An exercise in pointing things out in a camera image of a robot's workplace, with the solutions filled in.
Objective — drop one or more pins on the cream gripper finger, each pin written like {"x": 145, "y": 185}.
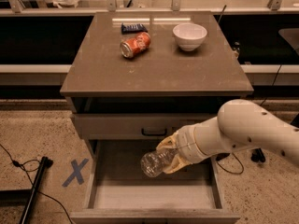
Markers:
{"x": 176, "y": 164}
{"x": 169, "y": 142}

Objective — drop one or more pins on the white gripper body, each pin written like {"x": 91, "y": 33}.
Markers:
{"x": 186, "y": 145}

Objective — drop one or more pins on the black stand leg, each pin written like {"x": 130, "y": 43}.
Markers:
{"x": 257, "y": 155}
{"x": 30, "y": 203}

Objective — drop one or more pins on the clear plastic water bottle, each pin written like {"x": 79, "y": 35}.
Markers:
{"x": 155, "y": 162}

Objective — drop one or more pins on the white ceramic bowl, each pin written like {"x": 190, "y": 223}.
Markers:
{"x": 189, "y": 36}

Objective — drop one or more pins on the black stand leg right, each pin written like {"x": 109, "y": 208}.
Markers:
{"x": 257, "y": 155}

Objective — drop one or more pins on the black stand leg left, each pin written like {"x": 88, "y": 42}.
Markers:
{"x": 30, "y": 203}

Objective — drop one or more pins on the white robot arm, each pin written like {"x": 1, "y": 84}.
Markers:
{"x": 239, "y": 125}

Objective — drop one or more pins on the closed grey top drawer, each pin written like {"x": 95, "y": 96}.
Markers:
{"x": 128, "y": 126}

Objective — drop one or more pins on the black drawer handle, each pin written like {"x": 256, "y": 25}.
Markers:
{"x": 150, "y": 132}

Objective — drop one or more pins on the blue snack wrapper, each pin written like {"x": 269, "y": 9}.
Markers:
{"x": 133, "y": 28}

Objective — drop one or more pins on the blue tape cross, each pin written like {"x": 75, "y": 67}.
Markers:
{"x": 76, "y": 173}

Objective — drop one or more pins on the grey drawer cabinet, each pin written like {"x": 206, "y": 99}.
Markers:
{"x": 163, "y": 79}

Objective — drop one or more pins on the orange soda can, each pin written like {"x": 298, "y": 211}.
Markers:
{"x": 135, "y": 45}

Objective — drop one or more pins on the open grey middle drawer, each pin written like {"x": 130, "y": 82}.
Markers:
{"x": 118, "y": 192}

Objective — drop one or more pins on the black antenna rod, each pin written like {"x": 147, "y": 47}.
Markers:
{"x": 221, "y": 14}

